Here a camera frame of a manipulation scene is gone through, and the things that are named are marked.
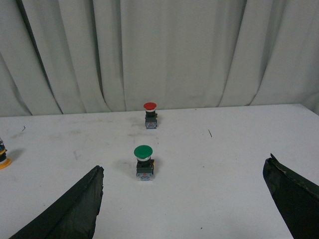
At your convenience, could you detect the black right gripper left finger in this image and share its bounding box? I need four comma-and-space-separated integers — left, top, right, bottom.
11, 165, 104, 239

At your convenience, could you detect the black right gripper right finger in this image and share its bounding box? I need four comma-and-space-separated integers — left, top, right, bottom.
263, 155, 319, 239

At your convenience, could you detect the yellow push button switch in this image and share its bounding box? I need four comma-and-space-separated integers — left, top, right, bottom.
0, 139, 12, 169

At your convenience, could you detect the white curtain backdrop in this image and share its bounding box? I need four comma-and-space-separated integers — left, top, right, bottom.
0, 0, 319, 117

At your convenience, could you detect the green push button switch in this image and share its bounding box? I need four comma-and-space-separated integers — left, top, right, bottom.
134, 145, 155, 181

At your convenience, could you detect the red push button switch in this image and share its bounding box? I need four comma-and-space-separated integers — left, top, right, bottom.
144, 102, 158, 129

